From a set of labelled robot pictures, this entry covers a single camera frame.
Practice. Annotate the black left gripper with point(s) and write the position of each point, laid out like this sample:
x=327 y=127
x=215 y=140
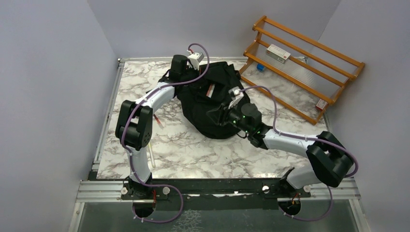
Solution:
x=197 y=72

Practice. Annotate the orange wooden shelf rack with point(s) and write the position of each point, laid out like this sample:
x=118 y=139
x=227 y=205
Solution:
x=313 y=71

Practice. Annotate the small blue object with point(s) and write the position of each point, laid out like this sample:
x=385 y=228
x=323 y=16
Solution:
x=260 y=67

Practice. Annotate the black student bag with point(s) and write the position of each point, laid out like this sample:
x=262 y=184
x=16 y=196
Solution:
x=195 y=103

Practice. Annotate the black metal base rail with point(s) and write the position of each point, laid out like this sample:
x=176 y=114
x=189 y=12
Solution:
x=194 y=194

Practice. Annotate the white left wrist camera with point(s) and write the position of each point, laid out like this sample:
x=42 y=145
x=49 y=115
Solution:
x=194 y=60

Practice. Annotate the pale yellow pencil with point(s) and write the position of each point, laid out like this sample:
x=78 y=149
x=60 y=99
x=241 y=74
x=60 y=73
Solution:
x=151 y=153

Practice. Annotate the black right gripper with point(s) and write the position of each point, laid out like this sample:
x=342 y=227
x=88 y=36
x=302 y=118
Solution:
x=219 y=115

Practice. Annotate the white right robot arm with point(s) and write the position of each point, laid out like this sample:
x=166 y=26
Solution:
x=329 y=162

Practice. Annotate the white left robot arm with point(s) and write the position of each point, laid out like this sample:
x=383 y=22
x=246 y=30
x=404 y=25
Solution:
x=135 y=120

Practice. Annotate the small red white box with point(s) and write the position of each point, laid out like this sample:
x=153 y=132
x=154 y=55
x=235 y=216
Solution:
x=321 y=104

